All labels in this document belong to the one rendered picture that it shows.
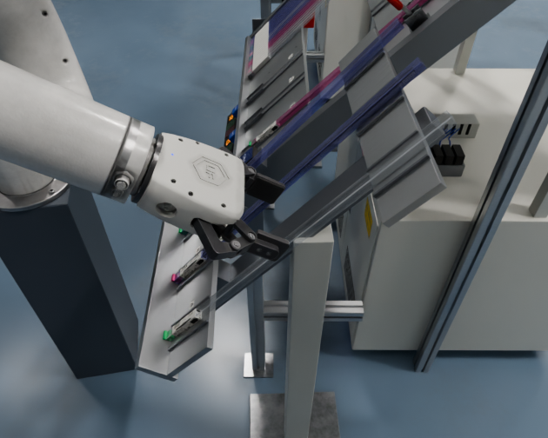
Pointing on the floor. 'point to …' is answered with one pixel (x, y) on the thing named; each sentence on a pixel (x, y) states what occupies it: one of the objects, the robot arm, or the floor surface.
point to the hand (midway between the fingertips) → (273, 219)
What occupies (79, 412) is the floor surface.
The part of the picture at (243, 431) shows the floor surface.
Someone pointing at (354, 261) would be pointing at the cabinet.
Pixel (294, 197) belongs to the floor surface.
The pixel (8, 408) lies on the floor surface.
